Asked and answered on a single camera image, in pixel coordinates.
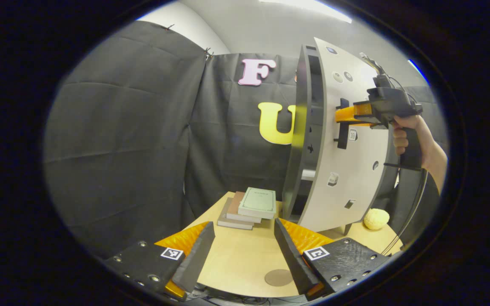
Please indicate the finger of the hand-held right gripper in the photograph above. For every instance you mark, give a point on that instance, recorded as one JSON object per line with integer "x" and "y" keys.
{"x": 351, "y": 114}

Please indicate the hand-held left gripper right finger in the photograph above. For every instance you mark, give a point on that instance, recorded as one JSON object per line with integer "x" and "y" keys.
{"x": 292, "y": 259}

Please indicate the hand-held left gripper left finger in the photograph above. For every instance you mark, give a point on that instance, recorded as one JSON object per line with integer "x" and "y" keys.
{"x": 194, "y": 263}

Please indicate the brown round coaster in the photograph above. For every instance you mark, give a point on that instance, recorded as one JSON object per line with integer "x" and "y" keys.
{"x": 279, "y": 277}

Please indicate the black cabinet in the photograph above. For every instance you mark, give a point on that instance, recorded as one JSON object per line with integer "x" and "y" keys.
{"x": 299, "y": 170}

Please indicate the grey cabinet door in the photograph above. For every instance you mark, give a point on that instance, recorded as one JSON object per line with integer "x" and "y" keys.
{"x": 355, "y": 191}

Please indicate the grey book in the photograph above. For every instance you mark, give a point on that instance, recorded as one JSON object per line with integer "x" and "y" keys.
{"x": 228, "y": 221}

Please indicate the green book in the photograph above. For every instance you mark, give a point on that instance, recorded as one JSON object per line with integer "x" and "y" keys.
{"x": 257, "y": 203}

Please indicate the brown book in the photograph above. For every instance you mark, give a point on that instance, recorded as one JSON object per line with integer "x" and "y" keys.
{"x": 234, "y": 208}

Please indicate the yellow bumpy ball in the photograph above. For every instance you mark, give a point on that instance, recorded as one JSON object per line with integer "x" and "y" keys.
{"x": 376, "y": 219}

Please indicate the black backdrop cloth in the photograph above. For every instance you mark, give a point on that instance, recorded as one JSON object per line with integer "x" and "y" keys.
{"x": 121, "y": 140}

